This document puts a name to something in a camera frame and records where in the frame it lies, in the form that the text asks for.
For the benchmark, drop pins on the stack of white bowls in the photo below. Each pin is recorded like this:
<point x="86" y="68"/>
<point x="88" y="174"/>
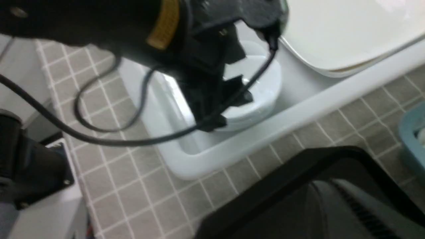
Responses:
<point x="265" y="91"/>

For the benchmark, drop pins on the large white square plate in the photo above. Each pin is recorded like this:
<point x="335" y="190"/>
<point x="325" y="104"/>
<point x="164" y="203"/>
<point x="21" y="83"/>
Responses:
<point x="338" y="209"/>

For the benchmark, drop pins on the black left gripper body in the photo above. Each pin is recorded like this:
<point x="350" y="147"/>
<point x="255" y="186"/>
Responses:
<point x="200" y="65"/>

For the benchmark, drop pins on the grey checked tablecloth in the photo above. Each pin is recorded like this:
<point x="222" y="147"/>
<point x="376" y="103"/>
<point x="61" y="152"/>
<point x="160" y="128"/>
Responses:
<point x="132" y="194"/>

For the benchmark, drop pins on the black plastic serving tray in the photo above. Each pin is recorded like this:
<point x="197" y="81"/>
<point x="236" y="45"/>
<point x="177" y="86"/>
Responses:
<point x="273" y="208"/>

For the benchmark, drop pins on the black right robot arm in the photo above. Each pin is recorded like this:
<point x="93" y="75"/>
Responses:
<point x="29" y="171"/>

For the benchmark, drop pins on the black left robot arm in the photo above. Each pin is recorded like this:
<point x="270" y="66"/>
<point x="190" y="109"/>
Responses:
<point x="143" y="31"/>

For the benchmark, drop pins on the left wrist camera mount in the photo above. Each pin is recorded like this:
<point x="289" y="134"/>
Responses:
<point x="267" y="17"/>

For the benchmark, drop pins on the white plastic tub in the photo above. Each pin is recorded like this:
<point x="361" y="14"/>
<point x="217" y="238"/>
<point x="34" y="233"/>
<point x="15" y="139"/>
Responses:
<point x="305" y="96"/>

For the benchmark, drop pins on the teal plastic bin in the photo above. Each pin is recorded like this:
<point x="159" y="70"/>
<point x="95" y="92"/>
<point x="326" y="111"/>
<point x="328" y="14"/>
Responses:
<point x="411" y="133"/>

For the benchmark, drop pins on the stack of white plates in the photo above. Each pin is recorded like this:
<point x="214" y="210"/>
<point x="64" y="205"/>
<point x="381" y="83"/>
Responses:
<point x="338" y="38"/>

